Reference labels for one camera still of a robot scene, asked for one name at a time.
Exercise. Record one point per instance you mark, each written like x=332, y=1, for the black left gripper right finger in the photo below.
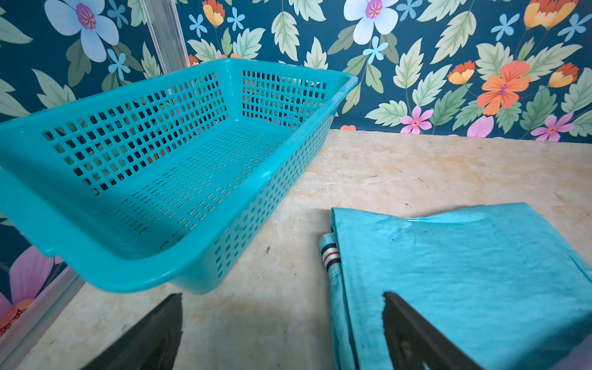
x=414, y=343

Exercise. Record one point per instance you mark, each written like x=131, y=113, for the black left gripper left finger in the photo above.
x=152, y=343

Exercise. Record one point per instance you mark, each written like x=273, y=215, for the teal pants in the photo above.
x=498, y=281

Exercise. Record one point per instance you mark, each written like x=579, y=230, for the teal plastic basket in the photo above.
x=167, y=180

